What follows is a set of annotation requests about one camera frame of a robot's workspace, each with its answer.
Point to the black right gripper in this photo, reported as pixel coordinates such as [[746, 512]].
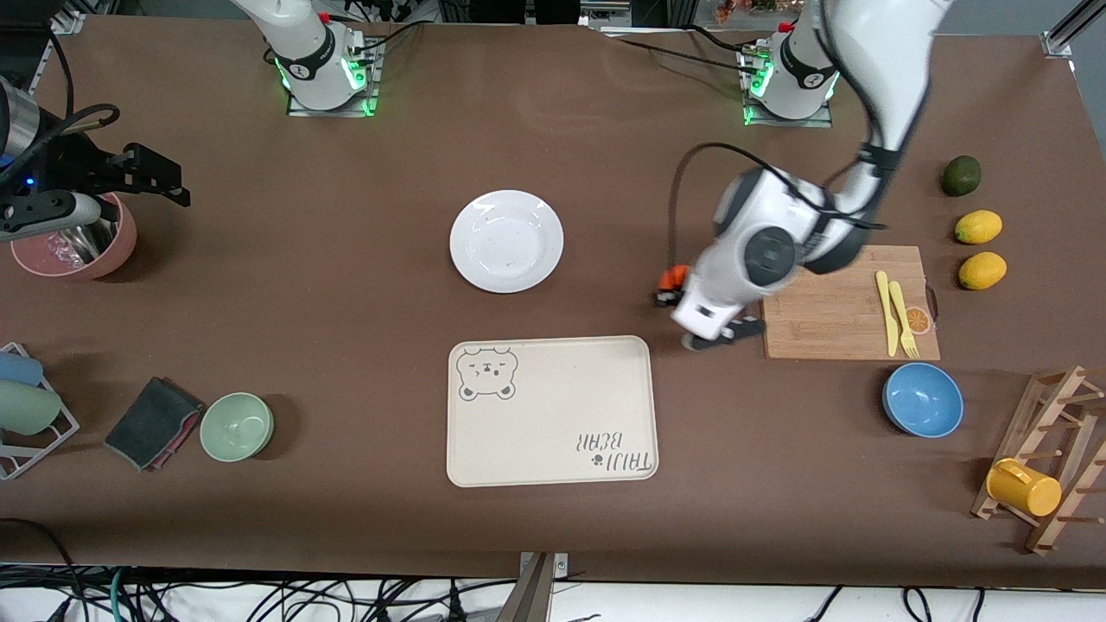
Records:
[[79, 167]]

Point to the orange fruit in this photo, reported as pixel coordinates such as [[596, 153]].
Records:
[[672, 277]]

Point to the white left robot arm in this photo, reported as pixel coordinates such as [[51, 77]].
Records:
[[890, 69]]

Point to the white round plate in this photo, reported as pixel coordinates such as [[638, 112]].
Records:
[[505, 242]]

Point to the pink bowl with steel inside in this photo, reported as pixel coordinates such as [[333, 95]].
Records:
[[117, 250]]

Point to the cream tray with bear print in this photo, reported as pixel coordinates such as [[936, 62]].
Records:
[[553, 406]]

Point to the wooden cutting board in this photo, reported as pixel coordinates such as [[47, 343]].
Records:
[[829, 328]]

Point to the yellow plastic knife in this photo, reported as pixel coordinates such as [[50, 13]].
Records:
[[887, 315]]

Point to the pale blue cup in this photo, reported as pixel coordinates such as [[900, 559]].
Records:
[[17, 369]]

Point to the yellow plastic fork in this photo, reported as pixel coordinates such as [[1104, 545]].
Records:
[[900, 311]]

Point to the dark grey folded cloth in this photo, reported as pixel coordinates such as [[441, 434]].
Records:
[[151, 423]]

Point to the dried orange slice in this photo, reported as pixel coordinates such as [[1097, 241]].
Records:
[[921, 322]]

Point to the pale green cup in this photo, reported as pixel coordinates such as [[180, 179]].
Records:
[[26, 408]]

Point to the pale green bowl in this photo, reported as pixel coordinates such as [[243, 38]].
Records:
[[235, 428]]

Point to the blue bowl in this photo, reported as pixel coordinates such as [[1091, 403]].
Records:
[[923, 402]]

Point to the yellow lemon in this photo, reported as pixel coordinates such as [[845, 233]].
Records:
[[978, 227], [982, 271]]

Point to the dark green avocado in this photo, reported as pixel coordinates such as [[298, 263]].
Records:
[[961, 175]]

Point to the grey metal bar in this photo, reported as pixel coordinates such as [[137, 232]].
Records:
[[531, 596]]

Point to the black equipment box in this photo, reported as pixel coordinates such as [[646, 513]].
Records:
[[501, 10]]

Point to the wooden peg drying rack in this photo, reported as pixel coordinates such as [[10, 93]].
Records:
[[1031, 436]]

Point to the yellow mug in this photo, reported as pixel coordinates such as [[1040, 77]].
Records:
[[1028, 491]]

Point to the aluminium frame profile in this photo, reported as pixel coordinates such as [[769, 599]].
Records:
[[69, 22], [1071, 26]]

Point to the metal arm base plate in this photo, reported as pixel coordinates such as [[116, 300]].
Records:
[[302, 111], [812, 123]]

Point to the metal table bracket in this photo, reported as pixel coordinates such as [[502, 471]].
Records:
[[560, 566]]

